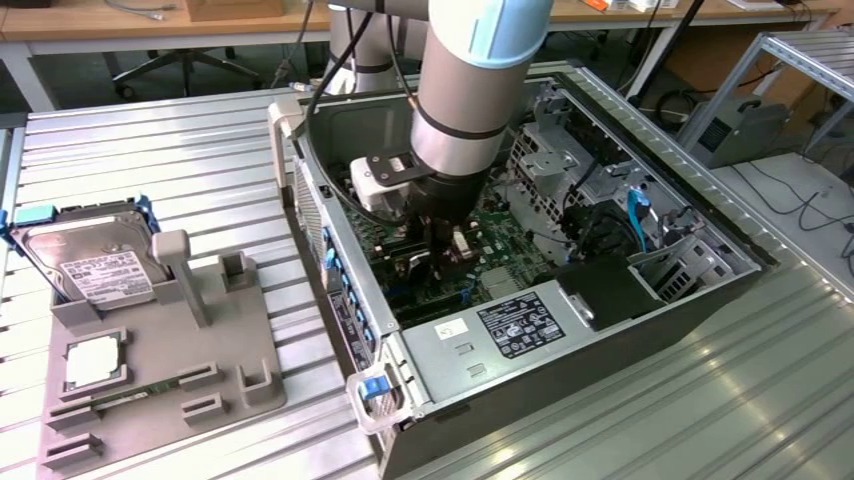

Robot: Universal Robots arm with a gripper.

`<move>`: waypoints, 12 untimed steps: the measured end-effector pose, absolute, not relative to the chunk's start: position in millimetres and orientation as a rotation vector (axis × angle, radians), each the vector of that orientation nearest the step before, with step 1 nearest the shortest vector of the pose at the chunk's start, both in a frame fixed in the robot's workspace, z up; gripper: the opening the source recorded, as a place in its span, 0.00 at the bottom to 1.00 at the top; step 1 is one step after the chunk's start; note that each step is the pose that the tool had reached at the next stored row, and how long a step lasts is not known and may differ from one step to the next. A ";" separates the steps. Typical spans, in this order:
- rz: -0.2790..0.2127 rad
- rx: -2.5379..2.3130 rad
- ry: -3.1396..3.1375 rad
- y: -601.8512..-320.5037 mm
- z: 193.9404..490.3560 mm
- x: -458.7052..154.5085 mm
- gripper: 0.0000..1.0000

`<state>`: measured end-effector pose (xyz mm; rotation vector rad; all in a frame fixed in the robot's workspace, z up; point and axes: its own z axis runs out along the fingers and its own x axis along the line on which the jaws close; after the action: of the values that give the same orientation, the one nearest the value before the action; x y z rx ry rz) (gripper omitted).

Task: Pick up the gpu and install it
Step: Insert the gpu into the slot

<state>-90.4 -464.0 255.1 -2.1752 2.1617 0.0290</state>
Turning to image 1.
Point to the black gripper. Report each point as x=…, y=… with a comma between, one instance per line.
x=447, y=200

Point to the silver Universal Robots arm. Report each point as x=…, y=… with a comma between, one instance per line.
x=460, y=100

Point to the green motherboard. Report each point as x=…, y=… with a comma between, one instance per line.
x=507, y=240

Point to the silver disk bay cage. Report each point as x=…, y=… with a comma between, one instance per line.
x=547, y=167

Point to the silver chipset heat sink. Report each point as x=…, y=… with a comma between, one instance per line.
x=503, y=281

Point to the black expansion slot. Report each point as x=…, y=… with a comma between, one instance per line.
x=427, y=307

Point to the black plastic fan shroud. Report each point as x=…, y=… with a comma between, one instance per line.
x=607, y=290

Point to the grey power supply unit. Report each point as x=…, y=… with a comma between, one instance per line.
x=447, y=360

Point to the open black PC case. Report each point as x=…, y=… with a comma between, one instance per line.
x=567, y=395

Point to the black pole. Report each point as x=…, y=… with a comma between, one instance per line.
x=667, y=47

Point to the orange small box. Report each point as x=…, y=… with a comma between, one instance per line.
x=598, y=5

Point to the grey control box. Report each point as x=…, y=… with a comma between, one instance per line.
x=741, y=135

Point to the black office chair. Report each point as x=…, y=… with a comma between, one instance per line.
x=187, y=65

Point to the white small box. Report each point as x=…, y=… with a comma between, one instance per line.
x=634, y=5

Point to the brown cardboard box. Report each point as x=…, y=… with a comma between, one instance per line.
x=234, y=10

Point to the grey parts rack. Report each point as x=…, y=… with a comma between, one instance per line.
x=160, y=350

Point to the green RAM stick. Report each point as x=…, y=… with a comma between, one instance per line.
x=133, y=396

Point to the silver CPU chip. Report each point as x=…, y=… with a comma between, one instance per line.
x=89, y=362

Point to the wooden desk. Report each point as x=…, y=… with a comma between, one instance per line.
x=67, y=25

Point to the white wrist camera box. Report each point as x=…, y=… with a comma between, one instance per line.
x=374, y=185

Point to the silver vented metal bracket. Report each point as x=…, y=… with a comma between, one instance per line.
x=677, y=280

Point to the hard disk in blue bracket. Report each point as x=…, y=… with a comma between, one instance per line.
x=87, y=260

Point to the aluminium frame table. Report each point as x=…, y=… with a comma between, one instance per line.
x=807, y=50

